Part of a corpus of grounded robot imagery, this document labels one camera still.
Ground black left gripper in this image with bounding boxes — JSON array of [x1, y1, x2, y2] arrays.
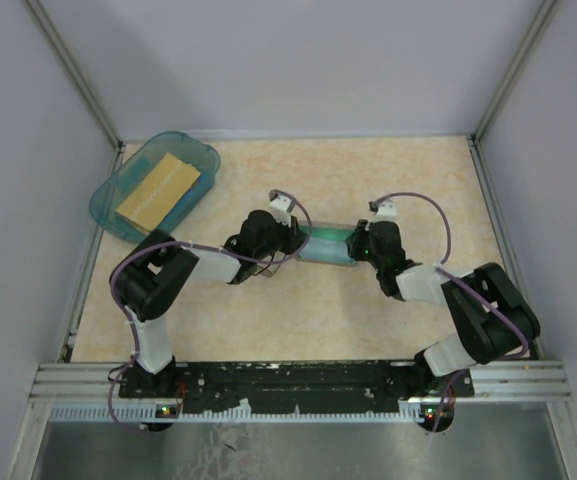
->
[[254, 213, 309, 261]]

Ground black aviator sunglasses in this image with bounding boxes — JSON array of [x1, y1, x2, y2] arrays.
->
[[255, 265, 280, 278]]

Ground light blue cleaning cloth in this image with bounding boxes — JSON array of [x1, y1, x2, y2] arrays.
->
[[298, 237, 353, 265]]

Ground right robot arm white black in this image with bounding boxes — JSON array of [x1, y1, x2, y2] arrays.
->
[[345, 220, 541, 396]]

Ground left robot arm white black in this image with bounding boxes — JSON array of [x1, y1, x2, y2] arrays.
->
[[110, 210, 312, 397]]

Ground grey glasses case green lining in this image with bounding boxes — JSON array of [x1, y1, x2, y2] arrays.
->
[[310, 222, 356, 267]]

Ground teal plastic bin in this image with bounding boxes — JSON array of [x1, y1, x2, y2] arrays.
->
[[89, 131, 221, 244]]

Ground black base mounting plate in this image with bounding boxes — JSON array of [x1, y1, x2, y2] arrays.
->
[[113, 360, 474, 415]]

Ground shiny metal front panel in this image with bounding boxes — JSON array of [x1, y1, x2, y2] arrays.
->
[[31, 404, 567, 479]]

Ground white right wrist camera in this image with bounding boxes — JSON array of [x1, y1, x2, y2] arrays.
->
[[369, 199, 398, 223]]

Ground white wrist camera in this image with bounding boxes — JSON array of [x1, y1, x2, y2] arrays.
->
[[268, 190, 295, 227], [369, 199, 398, 223]]

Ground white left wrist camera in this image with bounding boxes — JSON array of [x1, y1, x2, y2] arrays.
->
[[268, 190, 295, 227]]

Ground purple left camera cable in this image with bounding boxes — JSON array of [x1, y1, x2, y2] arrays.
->
[[109, 188, 313, 361]]

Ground white slotted cable duct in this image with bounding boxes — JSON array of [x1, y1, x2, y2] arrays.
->
[[48, 403, 437, 424]]

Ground aluminium front rail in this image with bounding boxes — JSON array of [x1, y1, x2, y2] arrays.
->
[[31, 359, 572, 402]]

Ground aluminium frame post right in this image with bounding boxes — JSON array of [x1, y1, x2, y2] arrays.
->
[[470, 0, 560, 147]]

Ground aluminium frame post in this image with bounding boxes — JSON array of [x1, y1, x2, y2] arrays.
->
[[470, 0, 560, 147], [20, 0, 125, 150]]

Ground aluminium frame post left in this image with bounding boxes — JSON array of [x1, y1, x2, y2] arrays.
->
[[20, 0, 125, 150]]

